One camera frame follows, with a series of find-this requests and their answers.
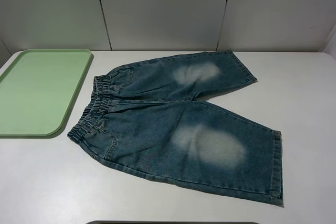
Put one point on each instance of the light green plastic tray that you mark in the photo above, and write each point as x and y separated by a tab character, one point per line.
38	89

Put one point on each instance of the children's blue denim shorts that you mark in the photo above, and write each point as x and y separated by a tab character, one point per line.
150	119

